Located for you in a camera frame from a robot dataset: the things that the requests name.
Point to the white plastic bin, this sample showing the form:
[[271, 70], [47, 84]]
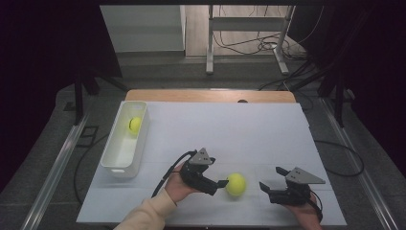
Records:
[[123, 156]]

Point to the dark curtain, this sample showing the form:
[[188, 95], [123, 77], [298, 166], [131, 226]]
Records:
[[376, 64], [38, 64]]

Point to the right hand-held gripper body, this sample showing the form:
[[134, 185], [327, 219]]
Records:
[[293, 191]]

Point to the person's left hand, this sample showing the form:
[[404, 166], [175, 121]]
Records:
[[177, 190]]

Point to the person's right hand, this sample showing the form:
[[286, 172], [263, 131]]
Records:
[[304, 215]]

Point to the yellow tennis ball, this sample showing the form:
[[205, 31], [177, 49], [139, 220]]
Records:
[[236, 185], [135, 124]]

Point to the metal floor rail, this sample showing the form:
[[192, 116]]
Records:
[[360, 172], [54, 179]]

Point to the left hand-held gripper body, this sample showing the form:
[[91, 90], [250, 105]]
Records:
[[196, 174]]

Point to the grey metal desk frame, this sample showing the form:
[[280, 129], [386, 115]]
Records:
[[245, 24]]

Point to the white cabinet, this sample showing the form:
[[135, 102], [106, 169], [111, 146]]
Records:
[[143, 28]]

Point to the black stand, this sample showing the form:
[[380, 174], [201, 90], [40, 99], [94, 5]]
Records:
[[338, 92], [78, 96]]

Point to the small dark round object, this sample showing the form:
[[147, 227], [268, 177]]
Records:
[[242, 101]]

